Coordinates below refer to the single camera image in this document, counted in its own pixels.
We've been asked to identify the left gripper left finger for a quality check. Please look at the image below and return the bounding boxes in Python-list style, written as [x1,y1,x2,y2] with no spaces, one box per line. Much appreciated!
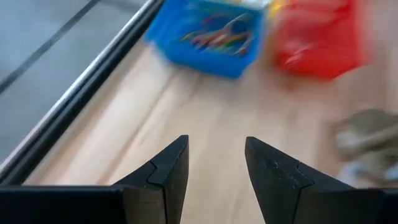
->
[111,134,190,224]

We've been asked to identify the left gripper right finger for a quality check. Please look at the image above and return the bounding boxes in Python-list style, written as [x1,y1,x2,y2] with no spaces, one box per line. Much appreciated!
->
[244,136,384,224]

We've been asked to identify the blue plastic basket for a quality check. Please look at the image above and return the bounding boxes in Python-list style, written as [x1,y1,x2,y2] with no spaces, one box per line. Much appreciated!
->
[144,0,266,79]

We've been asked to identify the green rubber band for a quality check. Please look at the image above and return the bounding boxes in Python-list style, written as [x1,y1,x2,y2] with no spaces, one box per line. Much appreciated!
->
[213,39,250,54]

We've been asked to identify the red rubber band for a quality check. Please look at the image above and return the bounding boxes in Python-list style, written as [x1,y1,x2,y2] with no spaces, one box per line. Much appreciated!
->
[191,29,231,46]

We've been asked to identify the large tan rubber band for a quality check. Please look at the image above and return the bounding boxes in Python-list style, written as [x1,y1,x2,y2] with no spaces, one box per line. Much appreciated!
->
[223,12,251,37]

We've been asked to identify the yellow plastic basket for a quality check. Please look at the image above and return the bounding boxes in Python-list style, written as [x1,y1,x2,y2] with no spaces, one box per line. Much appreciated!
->
[267,0,292,18]

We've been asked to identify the red plastic basket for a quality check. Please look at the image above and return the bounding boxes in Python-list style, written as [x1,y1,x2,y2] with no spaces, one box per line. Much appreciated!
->
[269,0,371,81]

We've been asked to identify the white power cord with switch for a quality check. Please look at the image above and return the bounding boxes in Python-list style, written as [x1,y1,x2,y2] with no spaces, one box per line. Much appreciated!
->
[331,107,398,189]

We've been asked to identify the black metal table frame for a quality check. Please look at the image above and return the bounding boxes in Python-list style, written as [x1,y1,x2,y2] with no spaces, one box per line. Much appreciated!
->
[0,0,165,187]

